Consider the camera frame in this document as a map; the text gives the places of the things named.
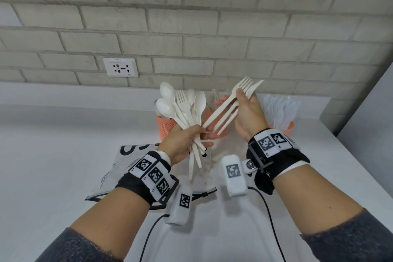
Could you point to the bunch of white plastic knives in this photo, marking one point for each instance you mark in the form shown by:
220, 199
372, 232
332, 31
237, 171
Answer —
282, 109

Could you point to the person's right forearm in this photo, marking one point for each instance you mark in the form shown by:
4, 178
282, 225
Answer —
319, 206

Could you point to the orange mesh fork cup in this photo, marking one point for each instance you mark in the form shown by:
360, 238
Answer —
224, 129

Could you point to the black wristband with markers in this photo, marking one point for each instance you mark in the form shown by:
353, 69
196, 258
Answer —
147, 179
279, 157

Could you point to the grey cabinet panel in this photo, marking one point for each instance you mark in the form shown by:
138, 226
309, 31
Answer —
368, 126

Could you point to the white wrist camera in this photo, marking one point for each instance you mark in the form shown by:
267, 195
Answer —
179, 212
235, 185

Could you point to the person's right hand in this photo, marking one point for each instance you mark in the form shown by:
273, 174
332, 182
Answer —
251, 117

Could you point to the person's left hand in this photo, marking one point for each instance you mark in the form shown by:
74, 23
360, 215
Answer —
178, 145

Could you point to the person's left forearm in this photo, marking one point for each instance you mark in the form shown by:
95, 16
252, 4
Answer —
107, 228

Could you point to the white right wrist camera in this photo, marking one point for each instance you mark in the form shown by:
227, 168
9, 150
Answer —
235, 185

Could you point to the black left wristband with markers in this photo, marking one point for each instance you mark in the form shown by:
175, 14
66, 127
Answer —
147, 179

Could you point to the grey zip pouch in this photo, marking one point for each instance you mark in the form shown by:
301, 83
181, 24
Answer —
122, 160

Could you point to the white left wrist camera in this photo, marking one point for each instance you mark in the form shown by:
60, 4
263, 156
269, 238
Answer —
179, 212

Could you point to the black right wristband with markers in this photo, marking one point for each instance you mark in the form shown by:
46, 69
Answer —
279, 157

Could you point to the orange mesh spoon cup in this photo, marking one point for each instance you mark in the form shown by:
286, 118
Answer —
164, 126

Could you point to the white wall socket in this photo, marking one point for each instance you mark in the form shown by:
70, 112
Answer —
120, 67

